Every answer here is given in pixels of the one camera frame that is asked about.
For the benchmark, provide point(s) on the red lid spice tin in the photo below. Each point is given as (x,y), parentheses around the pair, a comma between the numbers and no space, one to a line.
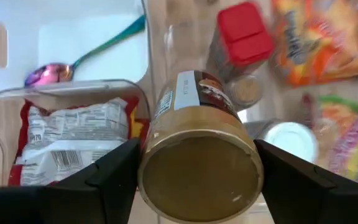
(244,34)

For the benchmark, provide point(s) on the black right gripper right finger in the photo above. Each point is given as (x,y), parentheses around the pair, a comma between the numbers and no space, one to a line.
(306,202)

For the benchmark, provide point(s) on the red yellow ramen packet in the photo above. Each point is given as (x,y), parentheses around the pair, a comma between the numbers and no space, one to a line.
(73,133)

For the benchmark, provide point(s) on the green lime chili ramen packet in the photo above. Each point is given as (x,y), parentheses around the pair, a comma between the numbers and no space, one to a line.
(343,140)

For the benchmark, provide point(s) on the rainbow metal spoon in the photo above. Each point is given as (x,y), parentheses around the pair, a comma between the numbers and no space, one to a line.
(51,73)

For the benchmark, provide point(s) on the tan lid brown label jar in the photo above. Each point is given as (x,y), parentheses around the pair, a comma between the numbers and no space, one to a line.
(197,161)

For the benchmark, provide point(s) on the orange chicken ramen packet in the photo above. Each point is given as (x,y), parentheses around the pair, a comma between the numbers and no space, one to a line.
(322,40)

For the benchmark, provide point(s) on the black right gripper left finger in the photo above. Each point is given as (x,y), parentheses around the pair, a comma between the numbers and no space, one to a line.
(89,202)

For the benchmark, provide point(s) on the white lid shaker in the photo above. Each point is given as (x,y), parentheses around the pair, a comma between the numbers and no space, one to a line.
(287,140)

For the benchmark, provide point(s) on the white plastic bin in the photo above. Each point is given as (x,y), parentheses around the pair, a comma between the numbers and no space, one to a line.
(73,40)

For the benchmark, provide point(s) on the small clear spice jar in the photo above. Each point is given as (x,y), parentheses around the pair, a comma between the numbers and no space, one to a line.
(245,90)

